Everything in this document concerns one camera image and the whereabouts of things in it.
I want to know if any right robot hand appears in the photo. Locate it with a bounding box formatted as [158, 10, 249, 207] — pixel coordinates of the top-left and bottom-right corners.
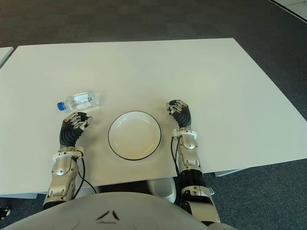
[165, 99, 192, 130]

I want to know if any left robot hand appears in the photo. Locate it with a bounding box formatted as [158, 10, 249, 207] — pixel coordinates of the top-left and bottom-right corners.
[59, 111, 94, 150]

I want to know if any clear water bottle blue cap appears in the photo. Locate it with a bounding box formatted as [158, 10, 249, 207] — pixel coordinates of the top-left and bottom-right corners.
[57, 90, 101, 112]

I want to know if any white plate black rim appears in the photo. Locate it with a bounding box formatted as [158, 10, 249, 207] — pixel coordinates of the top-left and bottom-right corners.
[107, 110, 162, 161]

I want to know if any low white table edge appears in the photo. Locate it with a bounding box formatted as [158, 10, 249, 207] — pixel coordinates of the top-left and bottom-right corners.
[214, 167, 243, 177]

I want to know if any black caster wheel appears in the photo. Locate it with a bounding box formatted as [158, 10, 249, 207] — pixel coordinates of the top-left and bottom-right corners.
[0, 203, 12, 217]

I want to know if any grey robot torso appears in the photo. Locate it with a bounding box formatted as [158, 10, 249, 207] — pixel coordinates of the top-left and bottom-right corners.
[0, 191, 240, 230]

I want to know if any neighbouring white table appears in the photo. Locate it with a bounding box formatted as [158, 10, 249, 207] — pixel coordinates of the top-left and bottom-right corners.
[0, 46, 14, 69]

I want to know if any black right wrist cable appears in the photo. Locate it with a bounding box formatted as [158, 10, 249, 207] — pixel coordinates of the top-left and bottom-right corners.
[170, 136, 183, 183]

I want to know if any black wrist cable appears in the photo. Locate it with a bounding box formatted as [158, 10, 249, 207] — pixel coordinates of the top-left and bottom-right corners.
[76, 149, 98, 195]
[170, 136, 183, 183]

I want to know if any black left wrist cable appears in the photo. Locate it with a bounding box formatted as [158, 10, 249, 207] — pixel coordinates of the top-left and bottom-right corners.
[76, 149, 98, 195]

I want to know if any white rounded pedestal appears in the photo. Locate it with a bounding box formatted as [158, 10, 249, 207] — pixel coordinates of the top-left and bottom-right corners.
[146, 178, 177, 204]

